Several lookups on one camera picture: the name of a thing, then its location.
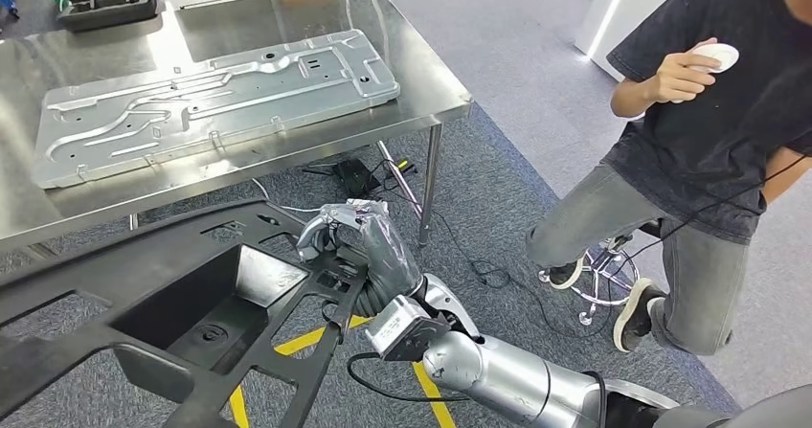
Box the stamped silver metal panel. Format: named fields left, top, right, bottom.
left=32, top=29, right=401, bottom=191

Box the thin black cord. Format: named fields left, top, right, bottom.
left=608, top=155, right=812, bottom=281

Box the person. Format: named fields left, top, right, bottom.
left=525, top=0, right=812, bottom=358

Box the black power adapter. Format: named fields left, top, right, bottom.
left=303, top=157, right=383, bottom=199

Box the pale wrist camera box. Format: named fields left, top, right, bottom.
left=363, top=295, right=453, bottom=363

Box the white power cord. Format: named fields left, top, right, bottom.
left=251, top=177, right=325, bottom=214

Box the white round controller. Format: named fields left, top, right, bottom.
left=688, top=42, right=741, bottom=75

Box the stainless steel workbench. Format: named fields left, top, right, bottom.
left=0, top=0, right=474, bottom=262

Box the black floor cable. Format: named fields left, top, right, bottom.
left=373, top=158, right=614, bottom=341

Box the chrome swivel stool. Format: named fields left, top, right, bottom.
left=537, top=218, right=665, bottom=327

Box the black plastic plate frame part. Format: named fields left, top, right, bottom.
left=0, top=197, right=372, bottom=428

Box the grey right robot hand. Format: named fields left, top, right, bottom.
left=296, top=198, right=425, bottom=319

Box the white pillar cabinet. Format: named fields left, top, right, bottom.
left=574, top=0, right=715, bottom=84

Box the person's right hand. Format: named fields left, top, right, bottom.
left=646, top=36, right=725, bottom=104

